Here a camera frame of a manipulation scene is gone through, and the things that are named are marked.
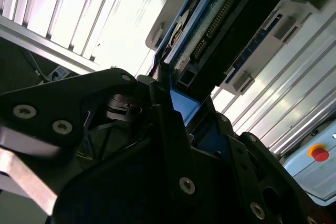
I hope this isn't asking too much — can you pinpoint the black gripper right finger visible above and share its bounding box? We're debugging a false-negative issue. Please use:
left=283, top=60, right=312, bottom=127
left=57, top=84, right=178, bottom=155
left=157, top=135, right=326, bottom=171
left=207, top=98, right=336, bottom=224

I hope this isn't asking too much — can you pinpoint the hard disk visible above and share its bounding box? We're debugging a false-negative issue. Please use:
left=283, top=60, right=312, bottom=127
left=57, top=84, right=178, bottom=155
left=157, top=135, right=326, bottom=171
left=153, top=0, right=296, bottom=156

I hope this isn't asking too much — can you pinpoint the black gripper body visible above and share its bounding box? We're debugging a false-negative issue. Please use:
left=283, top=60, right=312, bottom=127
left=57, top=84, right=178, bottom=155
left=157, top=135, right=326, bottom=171
left=53, top=137, right=316, bottom=224

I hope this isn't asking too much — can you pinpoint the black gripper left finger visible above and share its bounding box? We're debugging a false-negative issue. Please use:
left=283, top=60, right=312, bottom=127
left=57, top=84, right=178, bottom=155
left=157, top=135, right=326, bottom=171
left=0, top=68, right=196, bottom=209

